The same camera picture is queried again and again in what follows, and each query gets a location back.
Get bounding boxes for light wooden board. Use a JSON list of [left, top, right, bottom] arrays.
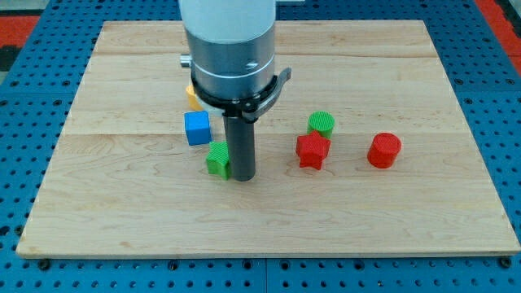
[[17, 20, 520, 259]]

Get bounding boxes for yellow block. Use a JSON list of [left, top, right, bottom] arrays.
[[186, 85, 204, 112]]

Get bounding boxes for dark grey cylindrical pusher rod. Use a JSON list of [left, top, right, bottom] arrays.
[[223, 116, 256, 181]]

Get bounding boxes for black clamp ring with lever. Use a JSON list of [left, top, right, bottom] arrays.
[[190, 67, 293, 124]]

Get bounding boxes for red cylinder block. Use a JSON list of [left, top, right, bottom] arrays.
[[367, 133, 402, 168]]

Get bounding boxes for green star block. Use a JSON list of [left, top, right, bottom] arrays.
[[206, 142, 230, 180]]

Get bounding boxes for red star block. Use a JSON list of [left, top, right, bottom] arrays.
[[296, 130, 331, 170]]

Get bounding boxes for blue cube block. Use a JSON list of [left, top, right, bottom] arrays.
[[184, 111, 212, 146]]

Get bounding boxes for green cylinder block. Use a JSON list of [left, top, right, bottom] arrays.
[[307, 111, 335, 139]]

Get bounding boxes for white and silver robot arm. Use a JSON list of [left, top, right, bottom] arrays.
[[179, 0, 276, 100]]

